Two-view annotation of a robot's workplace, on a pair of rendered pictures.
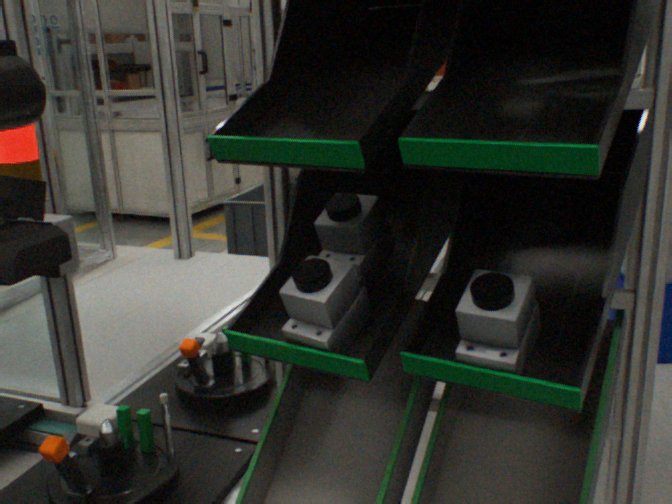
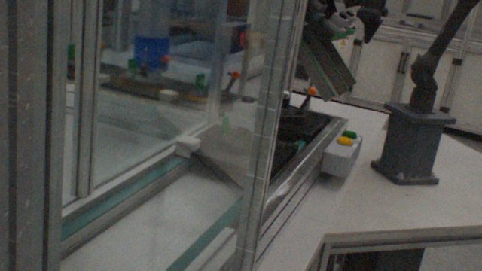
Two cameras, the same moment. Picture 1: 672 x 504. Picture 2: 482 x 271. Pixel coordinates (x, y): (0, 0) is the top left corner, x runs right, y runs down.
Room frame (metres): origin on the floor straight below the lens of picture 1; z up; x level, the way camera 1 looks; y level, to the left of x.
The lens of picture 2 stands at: (0.84, 1.84, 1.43)
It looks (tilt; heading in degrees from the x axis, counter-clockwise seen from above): 19 degrees down; 268
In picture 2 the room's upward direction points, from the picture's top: 8 degrees clockwise
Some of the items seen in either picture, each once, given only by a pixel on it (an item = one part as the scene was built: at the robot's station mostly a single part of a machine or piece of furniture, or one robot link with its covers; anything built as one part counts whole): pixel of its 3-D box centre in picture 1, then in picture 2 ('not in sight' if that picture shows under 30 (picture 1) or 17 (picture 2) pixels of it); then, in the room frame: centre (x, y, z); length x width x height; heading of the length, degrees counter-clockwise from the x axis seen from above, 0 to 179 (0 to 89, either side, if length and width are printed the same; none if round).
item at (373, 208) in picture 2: not in sight; (392, 172); (0.30, 0.28, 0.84); 0.90 x 0.70 x 0.03; 20
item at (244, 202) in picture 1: (312, 220); not in sight; (2.80, 0.10, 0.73); 0.62 x 0.42 x 0.23; 69
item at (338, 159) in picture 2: not in sight; (342, 152); (0.50, 0.41, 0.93); 0.21 x 0.07 x 0.06; 69
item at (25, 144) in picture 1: (14, 139); not in sight; (0.84, 0.39, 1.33); 0.05 x 0.05 x 0.05
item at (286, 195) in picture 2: not in sight; (302, 174); (0.62, 0.57, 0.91); 0.89 x 0.06 x 0.11; 69
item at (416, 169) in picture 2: not in sight; (411, 143); (0.29, 0.33, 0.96); 0.15 x 0.15 x 0.20; 20
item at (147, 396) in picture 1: (222, 357); not in sight; (0.89, 0.17, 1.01); 0.24 x 0.24 x 0.13; 69
